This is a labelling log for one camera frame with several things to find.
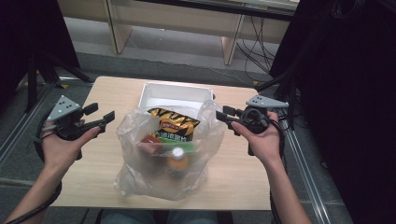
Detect green snack packet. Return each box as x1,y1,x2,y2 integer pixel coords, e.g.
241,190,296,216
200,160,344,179
152,135,201,154

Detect person's legs in jeans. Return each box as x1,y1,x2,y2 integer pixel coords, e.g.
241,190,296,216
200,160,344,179
99,208,219,224

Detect aluminium floor rail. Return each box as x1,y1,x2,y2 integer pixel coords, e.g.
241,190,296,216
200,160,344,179
279,106,333,224
0,83,58,171

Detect brown drink carton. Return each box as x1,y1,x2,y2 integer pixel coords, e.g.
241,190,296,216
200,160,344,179
138,134,163,157

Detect light wooden desk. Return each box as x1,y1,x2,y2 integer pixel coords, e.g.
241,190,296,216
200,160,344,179
57,0,300,66

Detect clear plastic bag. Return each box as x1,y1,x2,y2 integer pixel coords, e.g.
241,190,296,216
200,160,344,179
113,100,226,202

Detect orange juice bottle white cap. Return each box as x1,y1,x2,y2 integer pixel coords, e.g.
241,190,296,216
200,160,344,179
166,147,191,180

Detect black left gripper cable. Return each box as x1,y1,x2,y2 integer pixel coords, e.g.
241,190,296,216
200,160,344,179
6,106,64,224

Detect black tripod stand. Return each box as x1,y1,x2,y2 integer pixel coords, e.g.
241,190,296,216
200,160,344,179
23,49,94,114

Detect black floor cables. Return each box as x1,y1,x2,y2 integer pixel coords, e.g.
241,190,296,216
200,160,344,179
235,15,278,76

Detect black yellow chip bag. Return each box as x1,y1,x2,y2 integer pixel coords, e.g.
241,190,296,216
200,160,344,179
148,107,201,144

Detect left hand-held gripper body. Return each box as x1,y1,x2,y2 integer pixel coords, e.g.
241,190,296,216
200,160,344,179
46,94,102,142

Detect white plastic bin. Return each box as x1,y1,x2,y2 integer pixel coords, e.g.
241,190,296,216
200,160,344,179
138,81,217,119

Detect dark curtain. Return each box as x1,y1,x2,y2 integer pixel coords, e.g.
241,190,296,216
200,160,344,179
0,0,81,105
269,0,396,224

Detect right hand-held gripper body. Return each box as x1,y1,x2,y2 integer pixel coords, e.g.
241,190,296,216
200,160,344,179
237,94,290,135

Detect black metal stand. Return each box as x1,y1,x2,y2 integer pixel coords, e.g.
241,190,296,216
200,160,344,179
256,31,302,130

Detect person's right hand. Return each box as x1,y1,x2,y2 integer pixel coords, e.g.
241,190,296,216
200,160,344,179
231,111,283,166

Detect person's left hand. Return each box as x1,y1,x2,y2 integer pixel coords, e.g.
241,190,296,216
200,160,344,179
41,119,103,171

